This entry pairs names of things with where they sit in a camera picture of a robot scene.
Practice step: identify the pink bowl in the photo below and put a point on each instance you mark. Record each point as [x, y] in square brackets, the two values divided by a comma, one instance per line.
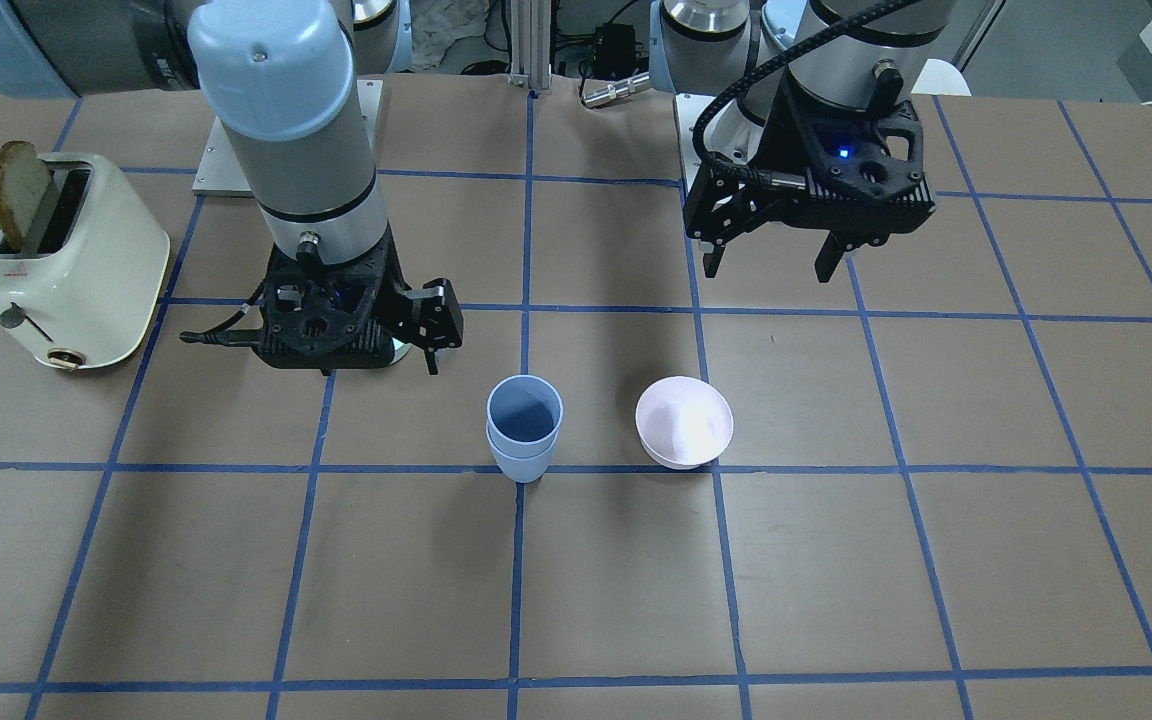
[683, 423]

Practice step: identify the blue cup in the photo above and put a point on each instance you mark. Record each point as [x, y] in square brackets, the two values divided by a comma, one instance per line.
[522, 462]
[524, 415]

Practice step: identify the cream toaster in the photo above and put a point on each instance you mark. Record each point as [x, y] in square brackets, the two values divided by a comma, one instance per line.
[83, 293]

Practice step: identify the toast slice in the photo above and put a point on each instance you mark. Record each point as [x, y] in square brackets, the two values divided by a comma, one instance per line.
[24, 179]

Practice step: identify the black gripper by toaster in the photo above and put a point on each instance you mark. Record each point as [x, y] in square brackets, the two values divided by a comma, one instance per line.
[433, 313]

